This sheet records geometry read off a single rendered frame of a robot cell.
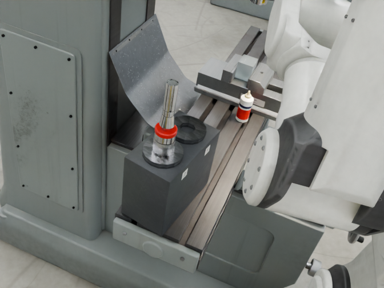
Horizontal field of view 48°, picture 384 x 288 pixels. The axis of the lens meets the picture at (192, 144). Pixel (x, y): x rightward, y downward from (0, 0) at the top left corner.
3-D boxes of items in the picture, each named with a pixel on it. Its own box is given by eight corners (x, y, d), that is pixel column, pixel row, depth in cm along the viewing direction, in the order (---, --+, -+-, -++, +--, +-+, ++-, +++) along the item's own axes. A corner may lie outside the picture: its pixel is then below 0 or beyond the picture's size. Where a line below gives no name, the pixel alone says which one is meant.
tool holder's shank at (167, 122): (175, 132, 89) (182, 87, 82) (160, 132, 88) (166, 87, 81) (172, 122, 91) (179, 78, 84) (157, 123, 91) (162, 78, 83)
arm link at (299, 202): (339, 106, 57) (334, 250, 47) (264, 84, 56) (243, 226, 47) (387, 55, 48) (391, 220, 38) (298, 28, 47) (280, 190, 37)
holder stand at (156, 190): (208, 183, 116) (222, 126, 103) (161, 238, 101) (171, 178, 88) (170, 163, 120) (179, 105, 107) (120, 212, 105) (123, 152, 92)
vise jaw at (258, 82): (272, 77, 148) (276, 67, 145) (263, 95, 139) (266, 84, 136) (256, 71, 149) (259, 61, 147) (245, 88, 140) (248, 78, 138)
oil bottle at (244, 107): (249, 118, 141) (257, 90, 134) (246, 124, 138) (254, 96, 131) (237, 113, 142) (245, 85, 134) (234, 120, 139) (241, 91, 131)
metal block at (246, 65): (254, 74, 147) (258, 59, 143) (248, 82, 142) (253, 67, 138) (239, 69, 148) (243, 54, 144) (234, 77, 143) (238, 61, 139)
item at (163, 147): (176, 156, 93) (179, 138, 89) (154, 158, 92) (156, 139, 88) (171, 142, 96) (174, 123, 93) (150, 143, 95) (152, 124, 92)
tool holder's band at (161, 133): (179, 138, 89) (179, 134, 89) (156, 139, 88) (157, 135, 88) (174, 123, 93) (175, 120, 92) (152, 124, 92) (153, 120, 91)
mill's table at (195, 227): (297, 55, 194) (302, 39, 189) (195, 277, 104) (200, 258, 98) (248, 39, 198) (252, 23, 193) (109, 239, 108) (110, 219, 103)
